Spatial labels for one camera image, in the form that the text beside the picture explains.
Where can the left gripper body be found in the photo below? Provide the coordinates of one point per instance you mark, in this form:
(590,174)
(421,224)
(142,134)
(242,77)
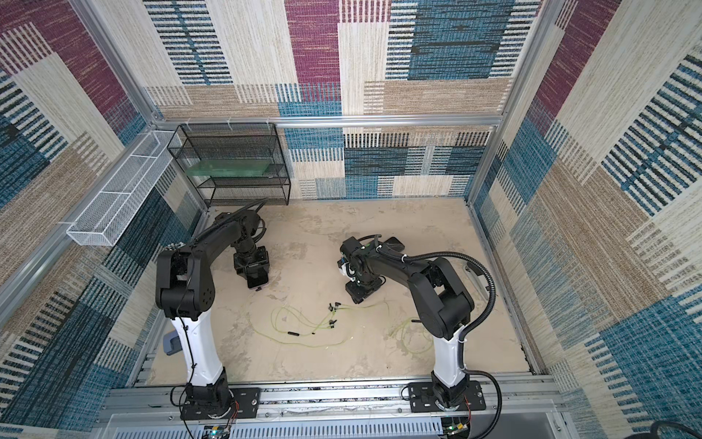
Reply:
(257,260)

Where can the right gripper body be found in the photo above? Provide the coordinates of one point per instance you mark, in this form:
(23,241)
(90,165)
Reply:
(356,291)

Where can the green wired earphones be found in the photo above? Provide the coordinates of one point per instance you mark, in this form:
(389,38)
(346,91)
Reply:
(406,334)
(291,327)

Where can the blue-edged smartphone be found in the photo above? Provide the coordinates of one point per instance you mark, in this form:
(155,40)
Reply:
(394,244)

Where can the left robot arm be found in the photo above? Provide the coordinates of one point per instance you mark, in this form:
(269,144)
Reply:
(185,291)

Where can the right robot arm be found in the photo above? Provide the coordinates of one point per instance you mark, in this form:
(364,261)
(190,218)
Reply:
(443,304)

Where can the cup of coloured pencils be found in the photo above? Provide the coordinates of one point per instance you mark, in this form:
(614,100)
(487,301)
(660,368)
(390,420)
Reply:
(174,246)

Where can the green board on shelf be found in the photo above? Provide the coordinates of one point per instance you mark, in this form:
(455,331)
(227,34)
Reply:
(229,168)

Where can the blue grey stapler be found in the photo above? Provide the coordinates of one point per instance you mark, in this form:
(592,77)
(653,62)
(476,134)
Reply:
(171,343)

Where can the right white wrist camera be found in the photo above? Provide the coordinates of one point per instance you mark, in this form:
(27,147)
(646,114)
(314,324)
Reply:
(345,269)

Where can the black wire mesh shelf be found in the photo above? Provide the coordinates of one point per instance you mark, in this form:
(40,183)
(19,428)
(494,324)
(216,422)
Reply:
(192,143)

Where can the black handled tool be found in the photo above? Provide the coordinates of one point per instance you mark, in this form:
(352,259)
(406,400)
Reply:
(475,278)

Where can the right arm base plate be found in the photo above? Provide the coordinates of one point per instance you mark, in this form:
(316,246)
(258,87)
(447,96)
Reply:
(433,397)

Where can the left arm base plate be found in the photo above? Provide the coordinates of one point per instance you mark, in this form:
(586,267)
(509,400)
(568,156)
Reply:
(241,403)

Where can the white wire mesh basket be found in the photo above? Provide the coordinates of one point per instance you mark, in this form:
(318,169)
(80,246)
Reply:
(108,215)

